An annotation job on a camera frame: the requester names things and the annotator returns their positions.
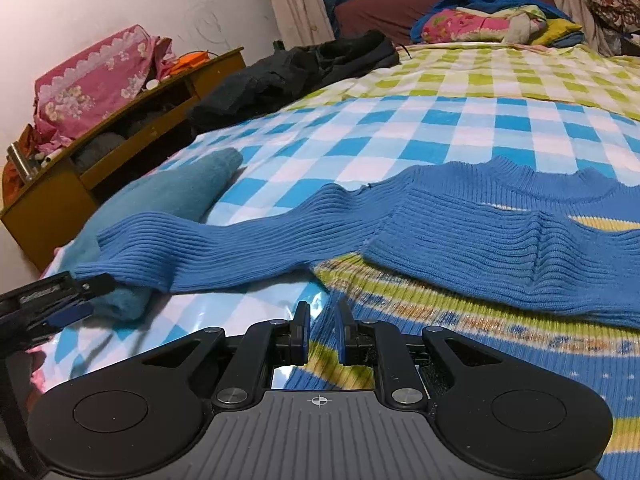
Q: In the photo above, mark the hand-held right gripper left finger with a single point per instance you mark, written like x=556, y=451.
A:
x=301, y=332

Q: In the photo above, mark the green checked bedsheet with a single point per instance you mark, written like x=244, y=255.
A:
x=475, y=65

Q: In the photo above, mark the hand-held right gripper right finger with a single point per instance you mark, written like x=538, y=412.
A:
x=344, y=334

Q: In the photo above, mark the black jacket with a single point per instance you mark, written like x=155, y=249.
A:
x=280, y=75

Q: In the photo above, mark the pink floral quilt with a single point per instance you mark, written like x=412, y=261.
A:
x=465, y=25

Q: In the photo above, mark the metal cylinder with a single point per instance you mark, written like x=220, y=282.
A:
x=21, y=160

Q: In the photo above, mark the yellow green blanket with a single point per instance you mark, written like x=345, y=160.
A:
x=555, y=27

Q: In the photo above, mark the maroon sofa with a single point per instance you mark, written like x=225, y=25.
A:
x=380, y=12

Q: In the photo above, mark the teal fleece cloth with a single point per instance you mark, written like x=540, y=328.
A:
x=165, y=190

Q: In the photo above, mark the grey cloth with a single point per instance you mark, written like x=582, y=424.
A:
x=97, y=150

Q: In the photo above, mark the pink floral cloth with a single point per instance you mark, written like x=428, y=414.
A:
x=90, y=75

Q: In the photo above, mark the orange plastic object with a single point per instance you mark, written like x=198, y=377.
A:
x=190, y=59

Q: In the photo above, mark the blue ribbed knit sweater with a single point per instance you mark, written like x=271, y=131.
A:
x=450, y=220

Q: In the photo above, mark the wooden cabinet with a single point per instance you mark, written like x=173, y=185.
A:
x=50, y=195

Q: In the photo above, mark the blue checked plastic sheet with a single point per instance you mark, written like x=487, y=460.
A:
x=350, y=125

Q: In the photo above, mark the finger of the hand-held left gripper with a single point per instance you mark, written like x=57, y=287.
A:
x=67, y=315
x=92, y=283

